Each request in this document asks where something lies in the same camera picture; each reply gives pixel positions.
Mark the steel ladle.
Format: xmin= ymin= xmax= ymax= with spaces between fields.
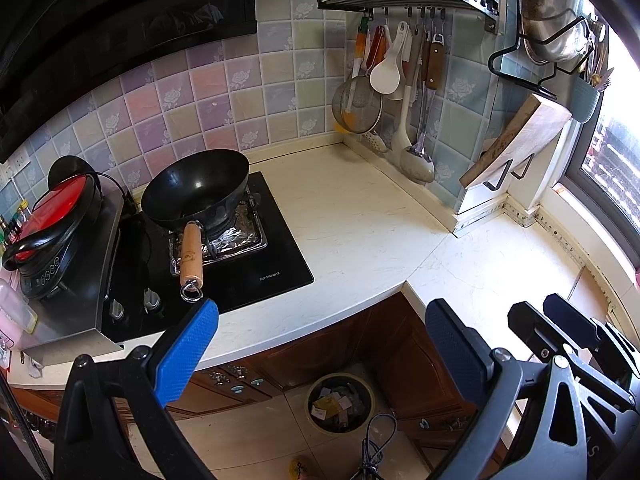
xmin=400 ymin=30 xmax=435 ymax=183

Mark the steel bowl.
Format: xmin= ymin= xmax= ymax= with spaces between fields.
xmin=521 ymin=0 xmax=596 ymax=65

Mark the wooden cabinet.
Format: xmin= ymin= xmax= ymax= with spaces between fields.
xmin=8 ymin=291 xmax=511 ymax=461

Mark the red black electric cooker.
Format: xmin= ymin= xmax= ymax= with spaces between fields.
xmin=2 ymin=155 xmax=130 ymax=301

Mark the wooden cutting board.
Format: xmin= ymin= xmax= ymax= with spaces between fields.
xmin=459 ymin=94 xmax=572 ymax=191

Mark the mesh strainer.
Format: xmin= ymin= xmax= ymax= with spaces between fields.
xmin=331 ymin=16 xmax=384 ymax=136

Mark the black cable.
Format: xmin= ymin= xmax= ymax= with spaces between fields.
xmin=349 ymin=410 xmax=399 ymax=480

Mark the white slotted spatula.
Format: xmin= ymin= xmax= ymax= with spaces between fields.
xmin=390 ymin=25 xmax=424 ymax=166

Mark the round beige trash bin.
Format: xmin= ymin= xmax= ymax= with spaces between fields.
xmin=304 ymin=373 xmax=376 ymax=436

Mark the grey utensil holder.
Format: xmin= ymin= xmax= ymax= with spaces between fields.
xmin=568 ymin=77 xmax=600 ymax=124

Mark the white rice spoon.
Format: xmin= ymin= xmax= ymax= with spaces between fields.
xmin=370 ymin=21 xmax=410 ymax=96

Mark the black wok wooden handle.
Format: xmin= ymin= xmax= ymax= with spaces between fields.
xmin=141 ymin=148 xmax=250 ymax=304

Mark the black gas stove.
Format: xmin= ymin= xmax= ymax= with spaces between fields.
xmin=98 ymin=171 xmax=316 ymax=344

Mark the yellow slipper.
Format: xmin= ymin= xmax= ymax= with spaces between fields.
xmin=288 ymin=456 xmax=323 ymax=480

